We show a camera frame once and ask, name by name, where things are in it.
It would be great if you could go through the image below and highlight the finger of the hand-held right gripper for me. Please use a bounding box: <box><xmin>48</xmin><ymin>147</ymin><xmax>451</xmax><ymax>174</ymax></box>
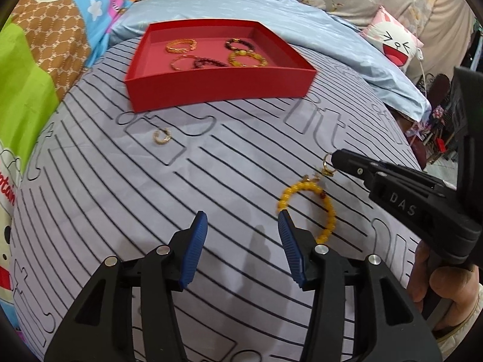
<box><xmin>331</xmin><ymin>149</ymin><xmax>435</xmax><ymax>190</ymax></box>

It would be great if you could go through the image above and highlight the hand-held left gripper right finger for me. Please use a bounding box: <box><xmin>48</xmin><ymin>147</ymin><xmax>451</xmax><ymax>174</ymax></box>
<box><xmin>277</xmin><ymin>209</ymin><xmax>442</xmax><ymax>362</ymax></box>

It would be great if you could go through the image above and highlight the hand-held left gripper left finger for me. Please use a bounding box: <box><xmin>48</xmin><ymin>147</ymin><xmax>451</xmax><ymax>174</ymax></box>
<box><xmin>43</xmin><ymin>210</ymin><xmax>209</xmax><ymax>362</ymax></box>

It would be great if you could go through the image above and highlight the gold ring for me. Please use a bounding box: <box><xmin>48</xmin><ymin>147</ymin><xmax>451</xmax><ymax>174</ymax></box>
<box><xmin>153</xmin><ymin>127</ymin><xmax>172</xmax><ymax>146</ymax></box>
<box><xmin>321</xmin><ymin>153</ymin><xmax>338</xmax><ymax>178</ymax></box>

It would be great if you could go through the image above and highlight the opaque yellow bead bracelet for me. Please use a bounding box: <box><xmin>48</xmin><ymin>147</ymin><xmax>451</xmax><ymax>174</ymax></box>
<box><xmin>277</xmin><ymin>175</ymin><xmax>337</xmax><ymax>246</ymax></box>

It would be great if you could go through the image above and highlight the red cardboard box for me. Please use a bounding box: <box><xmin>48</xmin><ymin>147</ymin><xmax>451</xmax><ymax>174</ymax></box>
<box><xmin>124</xmin><ymin>21</ymin><xmax>317</xmax><ymax>114</ymax></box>

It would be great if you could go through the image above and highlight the translucent yellow bead bracelet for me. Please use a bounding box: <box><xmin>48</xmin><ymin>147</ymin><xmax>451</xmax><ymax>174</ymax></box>
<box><xmin>227</xmin><ymin>48</ymin><xmax>265</xmax><ymax>68</ymax></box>

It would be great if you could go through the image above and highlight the dark brown bead bracelet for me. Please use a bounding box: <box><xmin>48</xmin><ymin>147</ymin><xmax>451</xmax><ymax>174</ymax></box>
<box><xmin>224</xmin><ymin>37</ymin><xmax>258</xmax><ymax>51</ymax></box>

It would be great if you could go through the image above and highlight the purple bead bow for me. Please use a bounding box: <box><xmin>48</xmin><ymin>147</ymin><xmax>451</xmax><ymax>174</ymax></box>
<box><xmin>192</xmin><ymin>56</ymin><xmax>229</xmax><ymax>69</ymax></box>

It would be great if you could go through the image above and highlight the thin gold bangle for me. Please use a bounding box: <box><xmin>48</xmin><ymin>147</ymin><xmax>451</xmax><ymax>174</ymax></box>
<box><xmin>170</xmin><ymin>56</ymin><xmax>200</xmax><ymax>71</ymax></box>

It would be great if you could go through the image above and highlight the gold chain cuff bracelet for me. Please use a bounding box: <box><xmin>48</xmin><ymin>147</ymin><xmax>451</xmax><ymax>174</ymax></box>
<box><xmin>165</xmin><ymin>38</ymin><xmax>199</xmax><ymax>55</ymax></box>

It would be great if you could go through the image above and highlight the person's right hand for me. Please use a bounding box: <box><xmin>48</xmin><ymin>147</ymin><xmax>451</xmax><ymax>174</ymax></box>
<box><xmin>407</xmin><ymin>240</ymin><xmax>481</xmax><ymax>329</ymax></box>

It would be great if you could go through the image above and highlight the grey striped bedsheet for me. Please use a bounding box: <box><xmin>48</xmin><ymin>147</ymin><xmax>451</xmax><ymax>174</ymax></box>
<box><xmin>9</xmin><ymin>36</ymin><xmax>427</xmax><ymax>362</ymax></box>

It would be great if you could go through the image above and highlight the dark metal chair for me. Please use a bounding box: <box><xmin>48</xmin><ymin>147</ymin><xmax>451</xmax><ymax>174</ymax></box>
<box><xmin>428</xmin><ymin>73</ymin><xmax>453</xmax><ymax>129</ymax></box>

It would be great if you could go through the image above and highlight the pink cat face pillow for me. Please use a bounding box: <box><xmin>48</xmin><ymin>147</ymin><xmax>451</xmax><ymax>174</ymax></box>
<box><xmin>358</xmin><ymin>5</ymin><xmax>424</xmax><ymax>73</ymax></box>

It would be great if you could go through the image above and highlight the light blue blanket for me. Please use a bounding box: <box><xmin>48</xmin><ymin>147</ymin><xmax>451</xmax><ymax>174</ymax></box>
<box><xmin>107</xmin><ymin>0</ymin><xmax>433</xmax><ymax>123</ymax></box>

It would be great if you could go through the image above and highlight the beige cloth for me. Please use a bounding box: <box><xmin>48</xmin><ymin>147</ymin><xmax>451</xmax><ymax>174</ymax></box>
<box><xmin>419</xmin><ymin>0</ymin><xmax>478</xmax><ymax>80</ymax></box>

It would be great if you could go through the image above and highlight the colourful cartoon quilt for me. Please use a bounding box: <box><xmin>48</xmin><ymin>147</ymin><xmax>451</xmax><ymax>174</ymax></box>
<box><xmin>0</xmin><ymin>0</ymin><xmax>152</xmax><ymax>325</ymax></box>

